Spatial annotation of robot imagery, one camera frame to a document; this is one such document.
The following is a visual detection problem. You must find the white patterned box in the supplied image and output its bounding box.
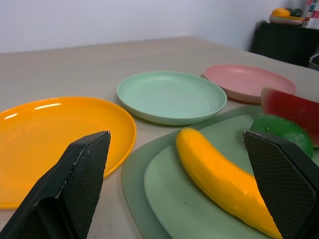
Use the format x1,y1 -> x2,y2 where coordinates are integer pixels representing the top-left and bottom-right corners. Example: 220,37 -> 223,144
302,0 -> 319,29

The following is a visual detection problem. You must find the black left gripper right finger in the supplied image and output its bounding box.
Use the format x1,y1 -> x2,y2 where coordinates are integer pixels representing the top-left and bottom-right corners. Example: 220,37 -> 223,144
242,129 -> 319,239

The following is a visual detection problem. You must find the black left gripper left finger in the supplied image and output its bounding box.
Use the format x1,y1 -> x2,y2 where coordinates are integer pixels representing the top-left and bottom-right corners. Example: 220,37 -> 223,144
0,130 -> 111,239

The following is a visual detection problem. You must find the orange plate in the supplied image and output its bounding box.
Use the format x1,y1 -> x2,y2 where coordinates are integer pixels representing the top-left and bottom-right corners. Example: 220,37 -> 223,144
0,96 -> 138,210

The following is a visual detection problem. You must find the red watermelon slice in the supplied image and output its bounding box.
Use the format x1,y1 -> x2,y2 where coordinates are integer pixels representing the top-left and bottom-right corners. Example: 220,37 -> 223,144
260,87 -> 319,148

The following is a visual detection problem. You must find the mint green round plate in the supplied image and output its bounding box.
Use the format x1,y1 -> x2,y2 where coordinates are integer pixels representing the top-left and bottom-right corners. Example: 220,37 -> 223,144
117,71 -> 228,126

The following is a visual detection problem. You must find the pink plate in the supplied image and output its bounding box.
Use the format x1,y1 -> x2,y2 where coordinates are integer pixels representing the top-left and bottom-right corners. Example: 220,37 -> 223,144
203,64 -> 297,104

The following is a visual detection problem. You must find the green round fruit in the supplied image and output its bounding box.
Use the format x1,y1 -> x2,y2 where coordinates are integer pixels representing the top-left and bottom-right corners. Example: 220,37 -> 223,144
249,114 -> 315,158

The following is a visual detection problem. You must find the orange fruit in bowl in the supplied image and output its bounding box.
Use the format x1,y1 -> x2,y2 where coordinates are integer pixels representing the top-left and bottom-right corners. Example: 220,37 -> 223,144
271,8 -> 292,17

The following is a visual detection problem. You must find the black cabinet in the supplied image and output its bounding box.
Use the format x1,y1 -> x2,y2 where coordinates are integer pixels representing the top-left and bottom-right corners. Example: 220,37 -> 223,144
250,21 -> 319,68

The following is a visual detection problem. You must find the yellow banana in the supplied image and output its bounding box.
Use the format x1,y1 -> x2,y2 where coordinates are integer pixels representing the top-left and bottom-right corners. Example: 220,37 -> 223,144
175,127 -> 284,239

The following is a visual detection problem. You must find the green rectangular tray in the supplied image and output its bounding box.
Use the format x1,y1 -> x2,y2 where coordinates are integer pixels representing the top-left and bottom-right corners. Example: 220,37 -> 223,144
121,105 -> 319,239

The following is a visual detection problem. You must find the dark metallic object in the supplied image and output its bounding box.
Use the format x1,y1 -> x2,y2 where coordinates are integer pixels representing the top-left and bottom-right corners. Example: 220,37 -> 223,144
308,52 -> 319,68

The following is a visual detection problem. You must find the beige bowl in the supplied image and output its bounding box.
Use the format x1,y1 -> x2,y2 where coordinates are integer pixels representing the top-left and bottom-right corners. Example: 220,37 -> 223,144
269,14 -> 305,26

